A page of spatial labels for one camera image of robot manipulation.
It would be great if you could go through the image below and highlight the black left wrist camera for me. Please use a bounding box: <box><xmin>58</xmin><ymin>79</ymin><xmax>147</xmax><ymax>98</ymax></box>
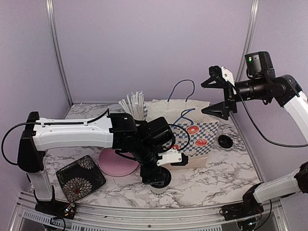
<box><xmin>144</xmin><ymin>117</ymin><xmax>190</xmax><ymax>167</ymax></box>

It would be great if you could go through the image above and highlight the blue checkered paper bag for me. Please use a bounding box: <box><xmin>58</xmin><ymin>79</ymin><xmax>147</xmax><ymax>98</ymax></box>
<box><xmin>145</xmin><ymin>80</ymin><xmax>219</xmax><ymax>170</ymax></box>

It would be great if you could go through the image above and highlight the aluminium frame post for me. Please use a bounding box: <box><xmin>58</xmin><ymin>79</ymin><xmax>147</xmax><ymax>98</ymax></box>
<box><xmin>236</xmin><ymin>0</ymin><xmax>260</xmax><ymax>81</ymax></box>
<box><xmin>45</xmin><ymin>0</ymin><xmax>73</xmax><ymax>106</ymax></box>

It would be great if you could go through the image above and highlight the right aluminium frame post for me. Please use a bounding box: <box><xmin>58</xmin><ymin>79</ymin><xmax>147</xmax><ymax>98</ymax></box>
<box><xmin>236</xmin><ymin>0</ymin><xmax>260</xmax><ymax>81</ymax></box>

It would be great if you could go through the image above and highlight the bundle of wrapped white straws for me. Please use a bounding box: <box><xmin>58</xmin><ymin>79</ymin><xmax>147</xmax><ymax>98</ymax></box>
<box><xmin>118</xmin><ymin>91</ymin><xmax>147</xmax><ymax>120</ymax></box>

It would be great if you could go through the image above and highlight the left aluminium frame post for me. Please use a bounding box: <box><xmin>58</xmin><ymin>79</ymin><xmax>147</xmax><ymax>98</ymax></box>
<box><xmin>45</xmin><ymin>0</ymin><xmax>73</xmax><ymax>106</ymax></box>

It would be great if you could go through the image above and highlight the black floral square plate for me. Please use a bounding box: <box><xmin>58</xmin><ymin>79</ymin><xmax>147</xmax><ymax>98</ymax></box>
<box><xmin>56</xmin><ymin>155</ymin><xmax>106</xmax><ymax>202</ymax></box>

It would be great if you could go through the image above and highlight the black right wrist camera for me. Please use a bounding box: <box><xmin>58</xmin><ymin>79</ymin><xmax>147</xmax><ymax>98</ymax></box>
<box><xmin>208</xmin><ymin>51</ymin><xmax>275</xmax><ymax>86</ymax></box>

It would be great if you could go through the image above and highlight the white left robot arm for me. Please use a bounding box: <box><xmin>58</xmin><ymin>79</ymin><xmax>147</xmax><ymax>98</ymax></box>
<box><xmin>17</xmin><ymin>113</ymin><xmax>174</xmax><ymax>214</ymax></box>

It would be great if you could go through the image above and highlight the pink round plate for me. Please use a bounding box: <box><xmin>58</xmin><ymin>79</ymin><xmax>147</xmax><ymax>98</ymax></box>
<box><xmin>98</xmin><ymin>149</ymin><xmax>139</xmax><ymax>177</ymax></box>

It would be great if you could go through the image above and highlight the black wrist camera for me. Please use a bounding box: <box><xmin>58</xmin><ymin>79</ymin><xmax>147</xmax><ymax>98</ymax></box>
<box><xmin>208</xmin><ymin>51</ymin><xmax>275</xmax><ymax>86</ymax></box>
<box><xmin>144</xmin><ymin>117</ymin><xmax>190</xmax><ymax>167</ymax></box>

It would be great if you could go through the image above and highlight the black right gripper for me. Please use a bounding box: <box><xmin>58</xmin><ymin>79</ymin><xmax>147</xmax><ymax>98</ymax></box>
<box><xmin>202</xmin><ymin>75</ymin><xmax>268</xmax><ymax>119</ymax></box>

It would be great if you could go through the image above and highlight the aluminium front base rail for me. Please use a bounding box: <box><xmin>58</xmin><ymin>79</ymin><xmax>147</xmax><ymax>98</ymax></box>
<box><xmin>9</xmin><ymin>192</ymin><xmax>289</xmax><ymax>231</ymax></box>

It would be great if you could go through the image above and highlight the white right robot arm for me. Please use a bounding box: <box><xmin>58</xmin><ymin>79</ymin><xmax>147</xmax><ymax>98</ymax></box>
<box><xmin>201</xmin><ymin>73</ymin><xmax>308</xmax><ymax>216</ymax></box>

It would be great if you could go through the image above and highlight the stack of black lids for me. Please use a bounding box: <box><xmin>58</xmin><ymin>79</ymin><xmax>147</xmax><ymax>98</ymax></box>
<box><xmin>218</xmin><ymin>135</ymin><xmax>233</xmax><ymax>149</ymax></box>

